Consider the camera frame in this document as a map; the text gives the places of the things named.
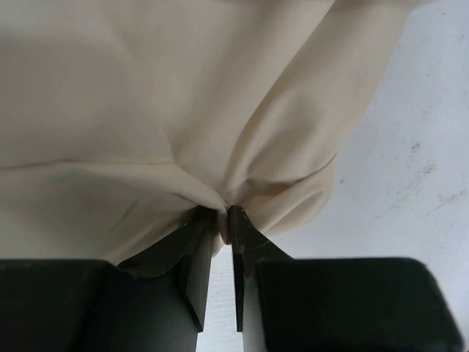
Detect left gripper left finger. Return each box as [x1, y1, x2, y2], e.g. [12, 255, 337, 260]
[118, 207, 216, 351]

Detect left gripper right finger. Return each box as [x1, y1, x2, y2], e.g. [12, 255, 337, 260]
[228, 205, 292, 351]

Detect beige trousers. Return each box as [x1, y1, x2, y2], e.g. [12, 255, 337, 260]
[1, 1, 417, 263]

